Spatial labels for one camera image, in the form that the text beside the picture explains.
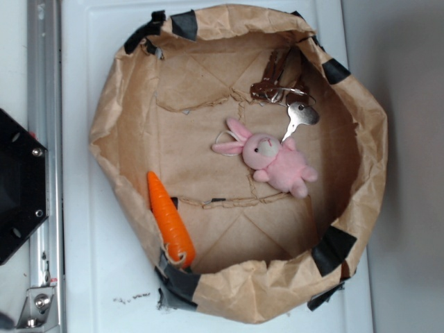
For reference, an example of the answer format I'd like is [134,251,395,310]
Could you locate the silver keys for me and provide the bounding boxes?
[250,49,320,143]

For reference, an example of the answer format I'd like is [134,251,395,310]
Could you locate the white tray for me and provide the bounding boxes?
[61,1,373,332]

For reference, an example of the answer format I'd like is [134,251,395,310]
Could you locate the brown paper bag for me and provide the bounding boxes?
[89,4,388,323]

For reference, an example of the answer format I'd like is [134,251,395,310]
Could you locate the orange plastic carrot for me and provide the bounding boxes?
[146,171,196,269]

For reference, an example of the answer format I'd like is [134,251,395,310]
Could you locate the aluminium frame rail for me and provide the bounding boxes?
[15,1,67,332]

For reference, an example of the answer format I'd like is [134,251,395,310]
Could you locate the pink plush bunny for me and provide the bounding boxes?
[212,118,318,198]

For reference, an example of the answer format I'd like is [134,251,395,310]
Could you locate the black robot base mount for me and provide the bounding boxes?
[1,110,48,265]

